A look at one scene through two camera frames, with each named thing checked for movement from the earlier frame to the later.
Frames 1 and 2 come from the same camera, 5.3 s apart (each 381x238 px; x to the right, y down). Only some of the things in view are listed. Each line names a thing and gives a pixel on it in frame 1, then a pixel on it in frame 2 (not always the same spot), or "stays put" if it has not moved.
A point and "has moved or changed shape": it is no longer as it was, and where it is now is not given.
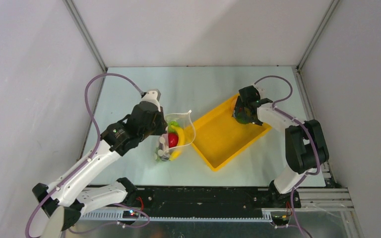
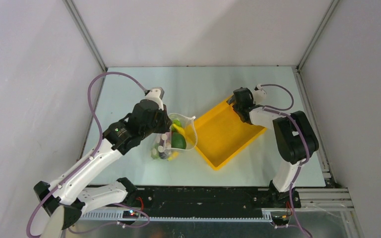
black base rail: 210,197 stays put
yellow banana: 176,153 has moved or changed shape
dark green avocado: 242,118 has moved or changed shape
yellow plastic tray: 219,137 stays put
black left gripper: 161,129 stays put
